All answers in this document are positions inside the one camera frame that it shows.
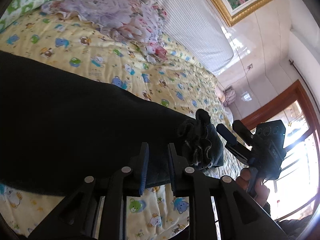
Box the right hand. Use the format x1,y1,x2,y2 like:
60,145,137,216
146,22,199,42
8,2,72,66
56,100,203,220
235,168,270,207

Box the white striped headboard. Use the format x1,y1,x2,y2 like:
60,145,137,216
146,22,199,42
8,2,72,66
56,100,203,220
155,0,234,76

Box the yellow bear print quilt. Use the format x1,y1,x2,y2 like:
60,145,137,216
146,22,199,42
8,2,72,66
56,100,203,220
1,10,231,239

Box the floral ruffled pillow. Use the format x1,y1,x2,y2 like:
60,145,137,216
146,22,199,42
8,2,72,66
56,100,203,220
41,0,167,64

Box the black right gripper camera box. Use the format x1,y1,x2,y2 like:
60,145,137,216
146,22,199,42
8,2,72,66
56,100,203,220
255,120,286,150

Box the black pants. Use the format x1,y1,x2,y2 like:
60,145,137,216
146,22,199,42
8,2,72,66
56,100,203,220
1,52,223,196

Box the pink bundle with cord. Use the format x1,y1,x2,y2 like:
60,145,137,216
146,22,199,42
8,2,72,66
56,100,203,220
220,86,236,107

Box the brown wooden door frame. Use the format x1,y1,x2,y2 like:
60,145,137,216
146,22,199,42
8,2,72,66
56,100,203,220
241,80,319,138

